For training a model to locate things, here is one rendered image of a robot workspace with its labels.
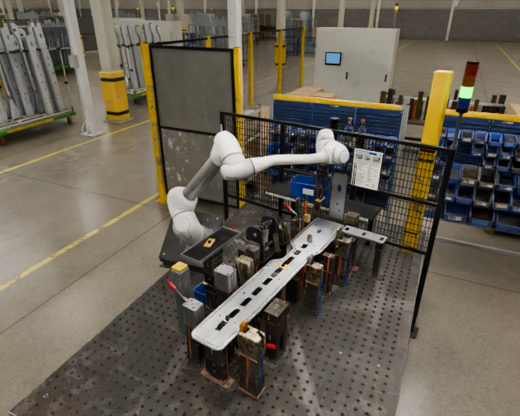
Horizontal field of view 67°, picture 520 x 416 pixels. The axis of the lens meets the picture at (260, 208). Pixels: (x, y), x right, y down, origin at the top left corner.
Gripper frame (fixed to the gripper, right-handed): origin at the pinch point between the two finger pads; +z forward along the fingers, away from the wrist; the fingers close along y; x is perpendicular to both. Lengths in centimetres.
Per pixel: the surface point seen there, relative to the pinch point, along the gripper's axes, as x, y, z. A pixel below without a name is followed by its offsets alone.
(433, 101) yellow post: 57, 47, -54
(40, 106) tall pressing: 248, -773, 86
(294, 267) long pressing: -44, 6, 29
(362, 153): 54, 7, -12
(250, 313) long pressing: -90, 7, 29
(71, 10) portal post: 273, -636, -102
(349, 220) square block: 23.0, 13.3, 26.7
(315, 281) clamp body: -44, 20, 34
